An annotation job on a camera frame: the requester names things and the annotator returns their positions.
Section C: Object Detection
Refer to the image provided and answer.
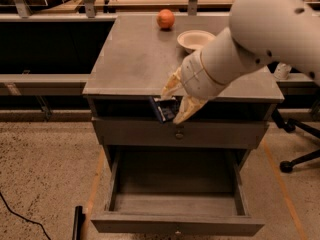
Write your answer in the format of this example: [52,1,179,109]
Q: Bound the grey wooden drawer cabinet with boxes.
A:
[83,15,284,160]

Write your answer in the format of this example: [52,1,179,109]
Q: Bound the closed grey middle drawer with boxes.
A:
[93,117,267,149]

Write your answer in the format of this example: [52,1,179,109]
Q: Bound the grey metal railing frame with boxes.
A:
[0,0,320,122]

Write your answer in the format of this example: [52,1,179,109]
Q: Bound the black bar on floor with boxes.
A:
[72,206,84,240]

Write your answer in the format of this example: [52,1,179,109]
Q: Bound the black office chair base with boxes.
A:
[271,108,320,174]

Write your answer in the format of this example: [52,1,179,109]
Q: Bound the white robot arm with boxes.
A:
[161,0,320,124]

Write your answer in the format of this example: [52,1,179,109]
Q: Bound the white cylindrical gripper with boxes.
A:
[161,49,230,124]

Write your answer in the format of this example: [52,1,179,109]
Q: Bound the open grey bottom drawer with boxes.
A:
[92,147,264,236]

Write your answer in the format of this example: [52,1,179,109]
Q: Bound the orange fruit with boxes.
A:
[156,9,175,29]

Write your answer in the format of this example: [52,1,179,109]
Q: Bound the black floor cable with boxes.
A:
[0,190,53,240]

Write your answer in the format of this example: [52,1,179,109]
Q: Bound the white paper bowl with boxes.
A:
[177,30,215,54]

